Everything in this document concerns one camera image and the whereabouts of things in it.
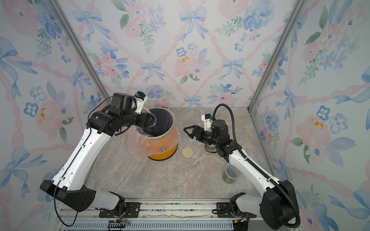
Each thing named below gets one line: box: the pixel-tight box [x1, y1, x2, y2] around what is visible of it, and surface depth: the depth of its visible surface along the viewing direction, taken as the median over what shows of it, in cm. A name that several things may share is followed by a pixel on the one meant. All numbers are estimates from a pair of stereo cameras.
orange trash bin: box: [142, 107, 178, 161], surface depth 83 cm
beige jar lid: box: [181, 146, 194, 158], surface depth 95 cm
